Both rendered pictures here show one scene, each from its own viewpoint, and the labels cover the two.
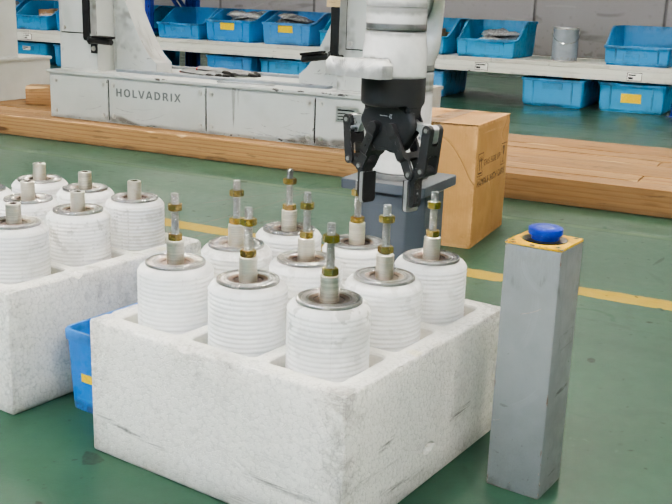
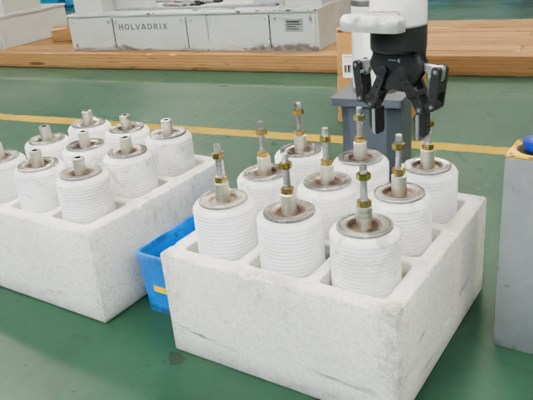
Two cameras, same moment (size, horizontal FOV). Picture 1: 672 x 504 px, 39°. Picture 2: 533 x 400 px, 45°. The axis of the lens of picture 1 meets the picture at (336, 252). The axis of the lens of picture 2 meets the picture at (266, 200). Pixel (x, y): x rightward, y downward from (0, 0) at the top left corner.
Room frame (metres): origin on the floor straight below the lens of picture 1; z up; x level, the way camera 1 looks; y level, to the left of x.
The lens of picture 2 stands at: (0.25, 0.12, 0.64)
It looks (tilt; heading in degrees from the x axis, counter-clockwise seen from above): 23 degrees down; 1
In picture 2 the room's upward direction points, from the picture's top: 5 degrees counter-clockwise
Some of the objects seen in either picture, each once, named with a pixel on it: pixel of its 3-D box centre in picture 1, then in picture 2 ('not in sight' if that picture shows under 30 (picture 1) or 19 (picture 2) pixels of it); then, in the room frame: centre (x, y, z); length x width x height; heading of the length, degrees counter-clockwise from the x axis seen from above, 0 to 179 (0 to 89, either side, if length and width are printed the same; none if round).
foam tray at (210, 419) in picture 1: (303, 376); (332, 271); (1.19, 0.04, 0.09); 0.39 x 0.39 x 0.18; 56
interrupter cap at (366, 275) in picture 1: (384, 277); (399, 193); (1.13, -0.06, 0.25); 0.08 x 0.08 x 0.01
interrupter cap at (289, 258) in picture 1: (305, 259); (327, 182); (1.19, 0.04, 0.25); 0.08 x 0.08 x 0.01
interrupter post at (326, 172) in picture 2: (306, 249); (327, 174); (1.19, 0.04, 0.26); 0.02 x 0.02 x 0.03
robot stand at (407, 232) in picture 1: (395, 264); (377, 159); (1.55, -0.10, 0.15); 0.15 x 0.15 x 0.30; 63
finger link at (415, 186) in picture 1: (419, 186); (429, 118); (1.09, -0.09, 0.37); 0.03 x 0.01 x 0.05; 46
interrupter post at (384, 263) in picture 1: (384, 266); (399, 185); (1.13, -0.06, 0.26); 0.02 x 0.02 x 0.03
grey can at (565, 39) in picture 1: (565, 44); not in sight; (5.73, -1.30, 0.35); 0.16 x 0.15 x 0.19; 63
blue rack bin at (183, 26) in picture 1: (197, 22); not in sight; (7.03, 1.04, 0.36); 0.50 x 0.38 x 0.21; 153
